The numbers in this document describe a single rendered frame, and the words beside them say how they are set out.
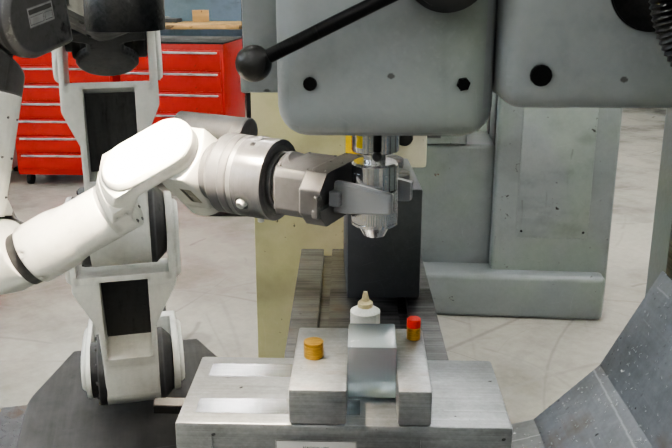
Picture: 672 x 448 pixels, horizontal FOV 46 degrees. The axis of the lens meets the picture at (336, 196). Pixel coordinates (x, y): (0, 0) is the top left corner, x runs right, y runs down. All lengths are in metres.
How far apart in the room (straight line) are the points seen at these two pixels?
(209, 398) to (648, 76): 0.55
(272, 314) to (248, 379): 1.81
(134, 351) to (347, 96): 1.01
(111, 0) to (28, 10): 0.25
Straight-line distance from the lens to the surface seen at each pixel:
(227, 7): 9.88
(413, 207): 1.28
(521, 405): 2.94
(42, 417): 1.81
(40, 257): 0.94
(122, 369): 1.62
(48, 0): 1.01
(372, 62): 0.68
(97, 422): 1.76
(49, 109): 5.81
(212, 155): 0.85
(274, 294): 2.72
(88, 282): 1.48
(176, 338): 1.68
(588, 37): 0.69
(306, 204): 0.78
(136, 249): 1.43
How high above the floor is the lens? 1.45
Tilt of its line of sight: 16 degrees down
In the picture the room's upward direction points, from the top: straight up
